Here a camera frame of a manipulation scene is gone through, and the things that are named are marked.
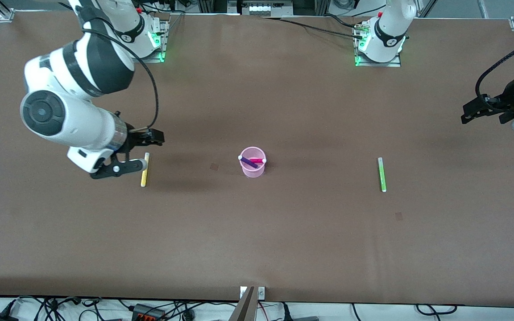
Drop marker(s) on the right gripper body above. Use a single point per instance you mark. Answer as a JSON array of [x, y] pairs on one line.
[[135, 139]]

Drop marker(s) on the purple marker pen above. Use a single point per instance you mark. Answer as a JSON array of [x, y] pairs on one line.
[[248, 162]]

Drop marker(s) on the pink marker pen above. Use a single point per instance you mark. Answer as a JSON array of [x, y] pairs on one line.
[[258, 160]]

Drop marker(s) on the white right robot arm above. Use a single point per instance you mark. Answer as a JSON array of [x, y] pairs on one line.
[[60, 111]]

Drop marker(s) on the yellow marker pen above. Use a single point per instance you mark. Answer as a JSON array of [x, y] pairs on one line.
[[144, 178]]

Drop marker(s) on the pink plastic cup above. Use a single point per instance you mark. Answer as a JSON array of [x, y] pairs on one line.
[[253, 172]]

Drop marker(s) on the green marker pen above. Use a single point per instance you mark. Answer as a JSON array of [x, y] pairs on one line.
[[382, 176]]

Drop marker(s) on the black orange power strip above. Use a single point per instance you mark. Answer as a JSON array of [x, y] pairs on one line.
[[147, 312]]

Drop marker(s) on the black power adapter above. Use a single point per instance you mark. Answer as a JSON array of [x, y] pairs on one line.
[[0, 317]]

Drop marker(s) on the brown wooden strut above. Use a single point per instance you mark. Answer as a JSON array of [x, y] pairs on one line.
[[244, 307]]

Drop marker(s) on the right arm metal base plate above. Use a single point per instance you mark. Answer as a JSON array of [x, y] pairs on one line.
[[161, 42]]

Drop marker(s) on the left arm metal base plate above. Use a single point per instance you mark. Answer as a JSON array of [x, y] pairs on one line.
[[377, 63]]

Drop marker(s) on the aluminium frame with connectors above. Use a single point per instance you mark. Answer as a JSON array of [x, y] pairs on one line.
[[261, 6]]

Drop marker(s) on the white metal bracket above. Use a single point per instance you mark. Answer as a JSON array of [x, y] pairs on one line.
[[261, 293]]

